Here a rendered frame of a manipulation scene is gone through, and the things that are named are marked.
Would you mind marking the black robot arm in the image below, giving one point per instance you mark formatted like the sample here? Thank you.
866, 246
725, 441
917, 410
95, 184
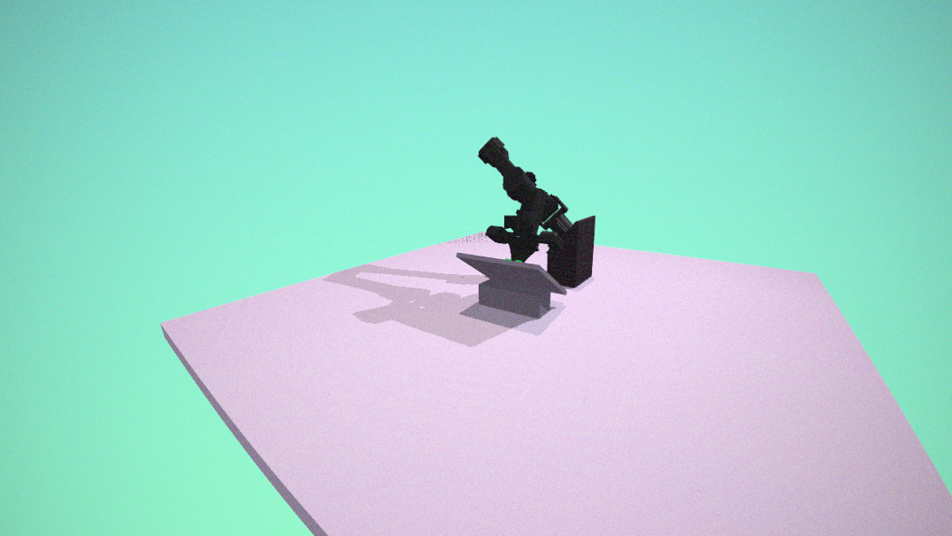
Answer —
521, 186

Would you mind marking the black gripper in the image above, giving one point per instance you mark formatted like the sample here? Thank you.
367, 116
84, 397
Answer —
523, 242

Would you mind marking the grey switch panel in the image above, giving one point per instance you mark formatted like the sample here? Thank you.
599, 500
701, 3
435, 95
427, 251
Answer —
514, 286

